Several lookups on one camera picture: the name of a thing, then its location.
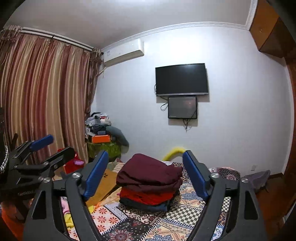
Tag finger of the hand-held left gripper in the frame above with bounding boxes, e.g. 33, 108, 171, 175
39, 146, 76, 179
8, 134, 54, 165

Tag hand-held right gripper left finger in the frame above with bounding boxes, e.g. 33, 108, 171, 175
23, 150, 110, 241

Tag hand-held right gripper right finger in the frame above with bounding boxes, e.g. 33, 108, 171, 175
182, 150, 270, 241

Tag maroon button shirt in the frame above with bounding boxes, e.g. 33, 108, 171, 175
116, 153, 184, 193

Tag pile of mixed clothes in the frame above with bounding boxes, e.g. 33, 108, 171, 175
84, 112, 111, 137

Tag dark folded clothes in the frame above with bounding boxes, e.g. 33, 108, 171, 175
119, 197, 173, 212

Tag red plush toy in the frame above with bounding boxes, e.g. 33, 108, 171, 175
58, 148, 84, 174

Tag tan paw-print mat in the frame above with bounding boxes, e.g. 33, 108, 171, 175
87, 168, 118, 207

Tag yellow foam tube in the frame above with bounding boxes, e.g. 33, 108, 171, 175
162, 146, 186, 161

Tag orange box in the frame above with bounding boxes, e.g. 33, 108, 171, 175
91, 134, 111, 144

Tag grey-green cushion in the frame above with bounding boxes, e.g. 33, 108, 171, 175
107, 126, 129, 153

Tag pink and yellow cloth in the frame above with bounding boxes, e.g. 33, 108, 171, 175
60, 197, 78, 239

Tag striped brown curtain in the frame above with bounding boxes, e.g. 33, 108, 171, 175
0, 25, 102, 167

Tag red folded garment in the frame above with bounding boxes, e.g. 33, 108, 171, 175
119, 186, 179, 207

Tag grey backpack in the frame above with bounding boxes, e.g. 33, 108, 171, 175
244, 170, 271, 193

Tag patchwork printed blanket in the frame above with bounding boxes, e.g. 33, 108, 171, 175
87, 160, 242, 241

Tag small black monitor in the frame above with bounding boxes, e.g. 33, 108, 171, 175
168, 96, 198, 119

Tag large black television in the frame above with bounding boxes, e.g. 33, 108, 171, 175
155, 63, 210, 97

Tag curtain rod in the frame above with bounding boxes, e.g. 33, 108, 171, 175
5, 25, 101, 50

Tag white air conditioner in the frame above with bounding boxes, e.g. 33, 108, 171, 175
100, 38, 145, 67

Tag wooden overhead cabinet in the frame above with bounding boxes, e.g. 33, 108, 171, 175
249, 0, 292, 58

